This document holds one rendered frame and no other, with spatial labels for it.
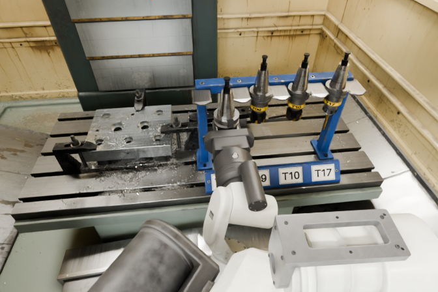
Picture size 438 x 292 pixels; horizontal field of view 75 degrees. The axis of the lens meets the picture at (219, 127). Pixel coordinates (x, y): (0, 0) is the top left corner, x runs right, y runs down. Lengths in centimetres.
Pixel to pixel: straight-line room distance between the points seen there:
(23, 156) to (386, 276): 155
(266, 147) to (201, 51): 56
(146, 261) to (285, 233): 20
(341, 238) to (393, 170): 103
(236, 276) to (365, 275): 15
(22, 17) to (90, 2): 65
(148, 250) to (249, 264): 12
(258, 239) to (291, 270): 82
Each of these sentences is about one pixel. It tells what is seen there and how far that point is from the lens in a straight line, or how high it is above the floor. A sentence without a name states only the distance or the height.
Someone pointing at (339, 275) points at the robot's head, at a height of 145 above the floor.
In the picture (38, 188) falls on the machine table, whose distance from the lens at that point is 113.
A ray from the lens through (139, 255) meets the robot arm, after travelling 38.
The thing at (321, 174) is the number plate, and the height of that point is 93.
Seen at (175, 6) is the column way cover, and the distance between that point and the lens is 124.
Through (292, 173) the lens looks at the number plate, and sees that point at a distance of 97.
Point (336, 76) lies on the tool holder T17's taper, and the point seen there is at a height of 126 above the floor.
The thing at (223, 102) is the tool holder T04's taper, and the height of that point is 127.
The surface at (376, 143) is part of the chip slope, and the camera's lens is 136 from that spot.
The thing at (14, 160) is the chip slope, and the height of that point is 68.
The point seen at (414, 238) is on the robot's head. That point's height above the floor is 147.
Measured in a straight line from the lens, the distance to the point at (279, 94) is 81.
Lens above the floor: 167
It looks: 41 degrees down
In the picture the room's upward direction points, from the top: straight up
